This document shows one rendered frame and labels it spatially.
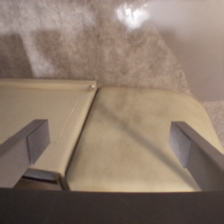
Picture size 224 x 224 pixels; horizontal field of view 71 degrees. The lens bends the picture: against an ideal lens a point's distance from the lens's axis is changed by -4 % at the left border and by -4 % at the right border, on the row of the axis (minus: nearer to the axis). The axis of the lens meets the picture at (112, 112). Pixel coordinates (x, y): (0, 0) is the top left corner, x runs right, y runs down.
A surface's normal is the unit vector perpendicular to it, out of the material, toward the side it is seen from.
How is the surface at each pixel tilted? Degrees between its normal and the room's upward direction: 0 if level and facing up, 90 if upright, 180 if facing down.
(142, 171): 90
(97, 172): 90
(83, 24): 0
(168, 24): 0
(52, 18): 0
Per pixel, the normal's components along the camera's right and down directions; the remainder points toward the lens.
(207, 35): -0.14, 0.64
